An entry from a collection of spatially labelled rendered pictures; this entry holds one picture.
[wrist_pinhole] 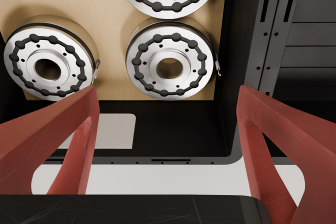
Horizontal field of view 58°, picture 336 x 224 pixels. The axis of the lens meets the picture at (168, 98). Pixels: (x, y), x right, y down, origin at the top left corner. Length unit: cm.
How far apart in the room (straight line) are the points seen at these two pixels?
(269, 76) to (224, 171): 49
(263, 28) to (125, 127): 21
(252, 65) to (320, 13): 14
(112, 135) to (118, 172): 39
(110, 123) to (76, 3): 15
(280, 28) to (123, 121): 22
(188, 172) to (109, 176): 19
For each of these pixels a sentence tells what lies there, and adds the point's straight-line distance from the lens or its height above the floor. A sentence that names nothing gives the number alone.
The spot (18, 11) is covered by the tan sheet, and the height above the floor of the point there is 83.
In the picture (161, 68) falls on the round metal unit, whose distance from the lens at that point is 37.
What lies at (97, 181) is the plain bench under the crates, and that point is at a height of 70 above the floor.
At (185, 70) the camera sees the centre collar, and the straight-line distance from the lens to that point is 35.
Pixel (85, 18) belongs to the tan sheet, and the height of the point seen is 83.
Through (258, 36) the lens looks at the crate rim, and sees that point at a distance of 27.
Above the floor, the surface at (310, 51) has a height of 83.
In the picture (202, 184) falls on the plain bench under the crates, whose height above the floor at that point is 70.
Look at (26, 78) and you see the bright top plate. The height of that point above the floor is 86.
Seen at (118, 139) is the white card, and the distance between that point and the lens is 37.
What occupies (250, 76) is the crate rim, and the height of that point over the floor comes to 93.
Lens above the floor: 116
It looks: 52 degrees down
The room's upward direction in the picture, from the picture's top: 179 degrees counter-clockwise
